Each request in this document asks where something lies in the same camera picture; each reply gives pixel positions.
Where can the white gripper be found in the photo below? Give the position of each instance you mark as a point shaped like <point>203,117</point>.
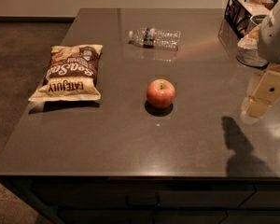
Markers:
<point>275,34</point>

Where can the brown chip bag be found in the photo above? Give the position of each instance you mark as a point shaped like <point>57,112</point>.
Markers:
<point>71,75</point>

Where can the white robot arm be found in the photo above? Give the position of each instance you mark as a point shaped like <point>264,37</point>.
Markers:
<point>256,78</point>

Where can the silver mesh cup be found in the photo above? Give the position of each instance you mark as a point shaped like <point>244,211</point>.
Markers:
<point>247,47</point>

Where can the red apple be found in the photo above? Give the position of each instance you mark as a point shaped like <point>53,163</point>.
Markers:
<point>160,93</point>

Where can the dark cabinet drawer front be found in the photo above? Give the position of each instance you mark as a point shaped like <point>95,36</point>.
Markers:
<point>162,203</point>

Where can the clear plastic water bottle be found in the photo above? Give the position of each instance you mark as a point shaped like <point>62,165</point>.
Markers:
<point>153,38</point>

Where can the black wire basket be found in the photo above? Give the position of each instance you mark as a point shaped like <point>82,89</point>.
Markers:
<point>239,12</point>

